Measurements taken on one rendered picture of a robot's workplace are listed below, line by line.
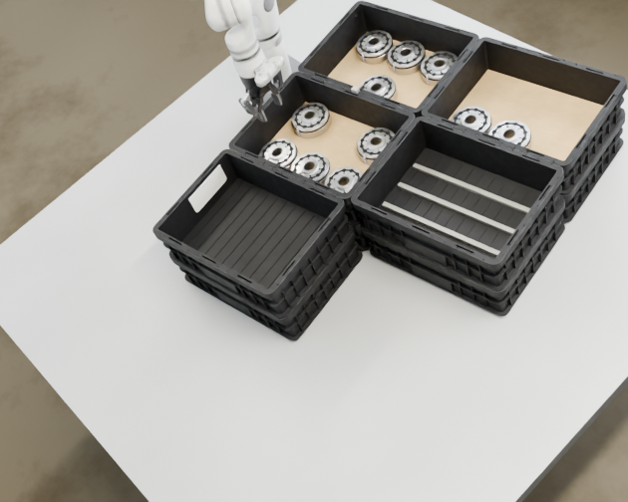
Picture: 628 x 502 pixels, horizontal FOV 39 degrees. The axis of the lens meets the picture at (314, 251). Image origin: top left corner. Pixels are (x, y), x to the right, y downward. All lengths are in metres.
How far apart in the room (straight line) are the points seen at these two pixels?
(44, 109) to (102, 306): 1.97
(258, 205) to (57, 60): 2.39
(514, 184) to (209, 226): 0.77
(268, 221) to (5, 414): 1.47
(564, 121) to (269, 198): 0.76
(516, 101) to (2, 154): 2.55
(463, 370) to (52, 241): 1.27
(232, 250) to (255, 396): 0.37
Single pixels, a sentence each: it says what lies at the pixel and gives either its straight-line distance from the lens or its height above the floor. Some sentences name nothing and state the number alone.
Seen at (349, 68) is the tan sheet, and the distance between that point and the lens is 2.53.
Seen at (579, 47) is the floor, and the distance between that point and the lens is 3.68.
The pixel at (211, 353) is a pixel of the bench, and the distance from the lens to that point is 2.23.
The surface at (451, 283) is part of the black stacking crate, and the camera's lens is 2.11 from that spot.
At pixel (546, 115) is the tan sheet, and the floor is 0.83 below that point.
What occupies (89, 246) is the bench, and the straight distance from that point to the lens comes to 2.59.
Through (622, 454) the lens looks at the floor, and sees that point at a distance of 2.71.
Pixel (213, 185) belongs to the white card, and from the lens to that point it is 2.29.
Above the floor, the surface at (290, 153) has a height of 0.86.
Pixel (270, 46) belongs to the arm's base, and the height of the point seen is 0.94.
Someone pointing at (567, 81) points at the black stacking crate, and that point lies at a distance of 2.31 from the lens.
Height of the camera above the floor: 2.51
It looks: 52 degrees down
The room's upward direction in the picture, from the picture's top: 24 degrees counter-clockwise
